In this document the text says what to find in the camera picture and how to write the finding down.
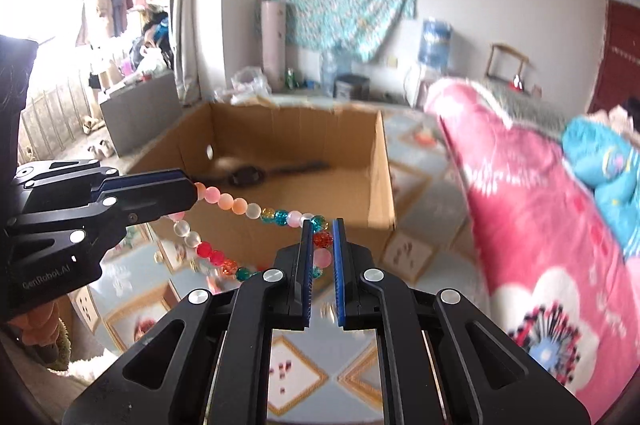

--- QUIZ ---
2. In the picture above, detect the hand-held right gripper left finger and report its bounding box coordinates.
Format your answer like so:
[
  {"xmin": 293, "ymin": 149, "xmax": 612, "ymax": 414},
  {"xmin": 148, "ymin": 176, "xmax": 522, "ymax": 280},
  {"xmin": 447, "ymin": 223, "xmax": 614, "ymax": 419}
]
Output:
[{"xmin": 62, "ymin": 219, "xmax": 316, "ymax": 425}]

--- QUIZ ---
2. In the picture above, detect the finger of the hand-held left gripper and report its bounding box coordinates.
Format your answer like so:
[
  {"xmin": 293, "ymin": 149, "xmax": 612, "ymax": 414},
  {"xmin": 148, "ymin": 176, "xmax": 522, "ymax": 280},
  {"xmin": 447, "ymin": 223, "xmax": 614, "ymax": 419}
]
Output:
[
  {"xmin": 2, "ymin": 179, "xmax": 197, "ymax": 258},
  {"xmin": 12, "ymin": 159, "xmax": 188, "ymax": 206}
]

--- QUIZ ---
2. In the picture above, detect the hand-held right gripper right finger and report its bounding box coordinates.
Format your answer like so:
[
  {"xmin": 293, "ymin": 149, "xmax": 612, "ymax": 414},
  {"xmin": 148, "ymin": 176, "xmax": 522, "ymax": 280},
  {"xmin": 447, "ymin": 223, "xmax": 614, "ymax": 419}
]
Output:
[{"xmin": 332, "ymin": 217, "xmax": 583, "ymax": 425}]

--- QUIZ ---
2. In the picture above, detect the multicoloured bead necklace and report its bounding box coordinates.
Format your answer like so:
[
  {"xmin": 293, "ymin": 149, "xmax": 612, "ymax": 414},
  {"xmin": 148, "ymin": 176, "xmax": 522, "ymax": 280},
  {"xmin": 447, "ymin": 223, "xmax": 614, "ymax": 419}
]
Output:
[{"xmin": 167, "ymin": 182, "xmax": 335, "ymax": 283}]

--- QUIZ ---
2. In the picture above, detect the cardboard box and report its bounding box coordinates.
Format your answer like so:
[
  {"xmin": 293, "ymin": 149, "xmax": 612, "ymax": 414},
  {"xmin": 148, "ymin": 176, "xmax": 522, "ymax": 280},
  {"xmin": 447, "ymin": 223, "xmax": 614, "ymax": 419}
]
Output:
[{"xmin": 122, "ymin": 101, "xmax": 397, "ymax": 276}]

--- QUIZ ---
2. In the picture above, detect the grey cabinet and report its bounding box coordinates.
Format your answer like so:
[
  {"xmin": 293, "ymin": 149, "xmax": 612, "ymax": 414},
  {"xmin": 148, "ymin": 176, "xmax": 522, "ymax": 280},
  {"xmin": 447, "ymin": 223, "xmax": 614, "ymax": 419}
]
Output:
[{"xmin": 99, "ymin": 70, "xmax": 183, "ymax": 158}]

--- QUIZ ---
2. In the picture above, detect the black wristwatch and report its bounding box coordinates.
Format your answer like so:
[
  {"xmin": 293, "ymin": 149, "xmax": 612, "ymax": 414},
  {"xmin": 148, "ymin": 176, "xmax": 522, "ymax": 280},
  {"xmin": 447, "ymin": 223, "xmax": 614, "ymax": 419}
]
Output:
[{"xmin": 192, "ymin": 160, "xmax": 331, "ymax": 187}]

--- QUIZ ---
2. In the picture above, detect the fruit print tablecloth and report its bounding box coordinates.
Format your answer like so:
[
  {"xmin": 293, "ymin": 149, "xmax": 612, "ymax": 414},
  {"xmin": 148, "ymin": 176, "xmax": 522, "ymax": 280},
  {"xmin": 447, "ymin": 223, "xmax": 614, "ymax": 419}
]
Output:
[{"xmin": 75, "ymin": 105, "xmax": 501, "ymax": 425}]

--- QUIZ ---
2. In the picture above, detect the white fluffy rug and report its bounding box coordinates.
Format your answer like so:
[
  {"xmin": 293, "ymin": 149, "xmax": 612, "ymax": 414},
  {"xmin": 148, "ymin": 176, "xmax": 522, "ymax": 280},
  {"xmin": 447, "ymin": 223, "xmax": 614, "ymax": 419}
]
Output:
[{"xmin": 65, "ymin": 352, "xmax": 118, "ymax": 383}]

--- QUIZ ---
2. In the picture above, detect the metal balcony railing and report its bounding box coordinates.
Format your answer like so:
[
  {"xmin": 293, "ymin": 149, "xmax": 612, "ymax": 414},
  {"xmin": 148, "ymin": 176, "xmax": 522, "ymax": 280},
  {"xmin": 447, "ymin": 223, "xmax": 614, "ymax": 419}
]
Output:
[{"xmin": 20, "ymin": 70, "xmax": 101, "ymax": 156}]

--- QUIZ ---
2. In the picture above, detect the pile of clothes and bags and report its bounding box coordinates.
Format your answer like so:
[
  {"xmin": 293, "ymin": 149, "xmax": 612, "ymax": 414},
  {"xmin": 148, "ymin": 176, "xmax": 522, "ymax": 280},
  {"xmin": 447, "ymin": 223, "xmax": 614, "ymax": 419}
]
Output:
[{"xmin": 130, "ymin": 5, "xmax": 173, "ymax": 76}]

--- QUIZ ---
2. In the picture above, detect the clear plastic bag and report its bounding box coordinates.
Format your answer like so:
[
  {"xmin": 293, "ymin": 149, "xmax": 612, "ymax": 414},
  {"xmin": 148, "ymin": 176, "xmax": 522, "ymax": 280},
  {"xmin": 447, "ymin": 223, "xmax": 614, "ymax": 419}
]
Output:
[{"xmin": 231, "ymin": 68, "xmax": 271, "ymax": 95}]

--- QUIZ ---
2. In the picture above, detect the grey curtain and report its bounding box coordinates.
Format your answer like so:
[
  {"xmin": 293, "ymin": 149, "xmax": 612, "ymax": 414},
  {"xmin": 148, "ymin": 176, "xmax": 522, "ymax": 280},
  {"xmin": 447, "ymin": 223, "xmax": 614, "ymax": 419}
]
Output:
[{"xmin": 172, "ymin": 0, "xmax": 211, "ymax": 103}]

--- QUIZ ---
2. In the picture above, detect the pink rolled mat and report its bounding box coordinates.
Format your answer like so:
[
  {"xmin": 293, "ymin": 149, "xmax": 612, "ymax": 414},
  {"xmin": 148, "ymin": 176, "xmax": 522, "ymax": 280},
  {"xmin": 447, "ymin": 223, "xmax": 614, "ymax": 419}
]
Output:
[{"xmin": 261, "ymin": 1, "xmax": 287, "ymax": 92}]

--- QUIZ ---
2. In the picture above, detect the pink floral blanket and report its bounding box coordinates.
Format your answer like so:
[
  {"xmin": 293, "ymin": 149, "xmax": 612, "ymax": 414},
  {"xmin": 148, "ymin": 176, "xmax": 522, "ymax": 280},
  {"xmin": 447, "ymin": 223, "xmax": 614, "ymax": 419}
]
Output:
[{"xmin": 425, "ymin": 78, "xmax": 640, "ymax": 423}]

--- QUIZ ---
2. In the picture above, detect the grey storage box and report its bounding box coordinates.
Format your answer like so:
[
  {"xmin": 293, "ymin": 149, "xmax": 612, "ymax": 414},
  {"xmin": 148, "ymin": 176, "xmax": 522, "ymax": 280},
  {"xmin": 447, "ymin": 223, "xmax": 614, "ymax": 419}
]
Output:
[{"xmin": 335, "ymin": 75, "xmax": 371, "ymax": 100}]

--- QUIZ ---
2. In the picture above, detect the clear plastic bottle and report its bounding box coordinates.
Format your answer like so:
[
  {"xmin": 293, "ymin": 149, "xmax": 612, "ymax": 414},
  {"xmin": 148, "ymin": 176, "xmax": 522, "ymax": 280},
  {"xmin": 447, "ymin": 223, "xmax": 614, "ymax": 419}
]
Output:
[{"xmin": 320, "ymin": 50, "xmax": 351, "ymax": 96}]

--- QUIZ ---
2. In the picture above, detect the white water dispenser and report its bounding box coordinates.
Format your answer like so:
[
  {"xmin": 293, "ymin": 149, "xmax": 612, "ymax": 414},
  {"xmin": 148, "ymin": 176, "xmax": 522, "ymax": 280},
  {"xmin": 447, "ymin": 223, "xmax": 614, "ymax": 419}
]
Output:
[{"xmin": 405, "ymin": 65, "xmax": 441, "ymax": 106}]

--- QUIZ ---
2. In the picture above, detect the blue water jug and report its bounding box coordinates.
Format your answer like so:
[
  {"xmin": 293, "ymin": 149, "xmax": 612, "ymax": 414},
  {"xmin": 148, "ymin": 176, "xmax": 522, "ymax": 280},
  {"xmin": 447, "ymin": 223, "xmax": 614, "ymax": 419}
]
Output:
[{"xmin": 417, "ymin": 19, "xmax": 453, "ymax": 68}]

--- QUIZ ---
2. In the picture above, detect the blue printed pillow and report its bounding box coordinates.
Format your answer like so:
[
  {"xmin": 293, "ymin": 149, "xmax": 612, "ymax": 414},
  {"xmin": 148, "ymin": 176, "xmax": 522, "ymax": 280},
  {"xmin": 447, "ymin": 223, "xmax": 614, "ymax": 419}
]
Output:
[{"xmin": 562, "ymin": 115, "xmax": 640, "ymax": 256}]

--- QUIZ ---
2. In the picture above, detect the red door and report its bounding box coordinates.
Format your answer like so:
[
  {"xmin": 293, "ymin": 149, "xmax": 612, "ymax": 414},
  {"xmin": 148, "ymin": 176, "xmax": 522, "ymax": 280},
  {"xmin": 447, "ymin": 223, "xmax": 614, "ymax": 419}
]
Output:
[{"xmin": 590, "ymin": 0, "xmax": 640, "ymax": 113}]

